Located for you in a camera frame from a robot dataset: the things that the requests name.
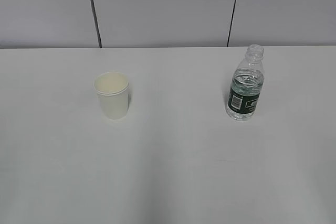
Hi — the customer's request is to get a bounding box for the clear water bottle green label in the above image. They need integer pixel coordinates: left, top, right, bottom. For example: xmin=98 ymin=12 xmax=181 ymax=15
xmin=226 ymin=45 xmax=264 ymax=121

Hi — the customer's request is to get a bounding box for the white paper cup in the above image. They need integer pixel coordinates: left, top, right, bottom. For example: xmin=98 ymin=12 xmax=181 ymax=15
xmin=94 ymin=72 xmax=129 ymax=120

